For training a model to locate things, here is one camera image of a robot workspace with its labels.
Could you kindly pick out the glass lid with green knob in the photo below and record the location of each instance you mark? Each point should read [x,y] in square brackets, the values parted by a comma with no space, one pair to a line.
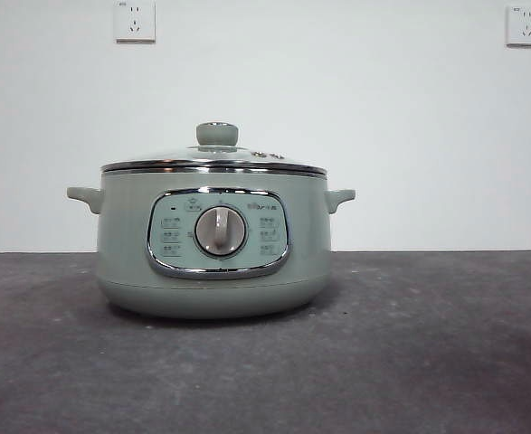
[216,134]

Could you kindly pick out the pale green electric pot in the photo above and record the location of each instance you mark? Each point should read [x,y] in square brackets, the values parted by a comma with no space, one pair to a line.
[211,276]

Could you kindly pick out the white wall socket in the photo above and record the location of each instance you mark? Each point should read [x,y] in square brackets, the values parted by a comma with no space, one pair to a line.
[135,21]
[525,26]

